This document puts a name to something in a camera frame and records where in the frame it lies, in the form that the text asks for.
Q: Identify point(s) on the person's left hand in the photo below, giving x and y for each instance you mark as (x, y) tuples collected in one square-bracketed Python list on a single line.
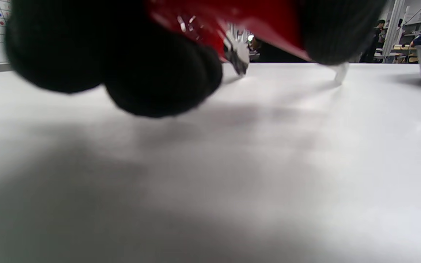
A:
[(122, 54)]

